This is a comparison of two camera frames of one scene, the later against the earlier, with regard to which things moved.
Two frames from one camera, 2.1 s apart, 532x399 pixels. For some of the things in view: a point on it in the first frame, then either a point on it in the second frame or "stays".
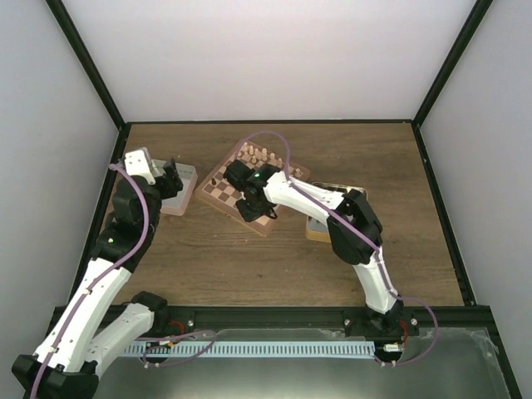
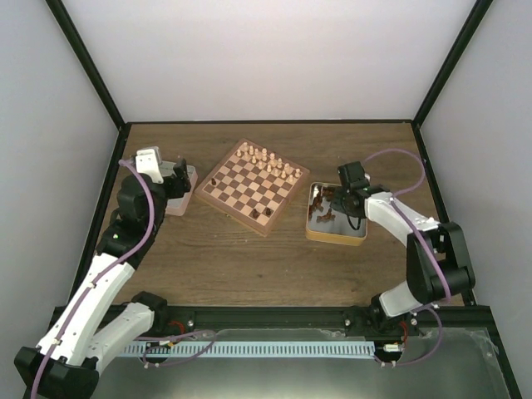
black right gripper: [250, 216] -> [336, 204]
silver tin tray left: [188, 175] stays
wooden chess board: [216, 189] stays
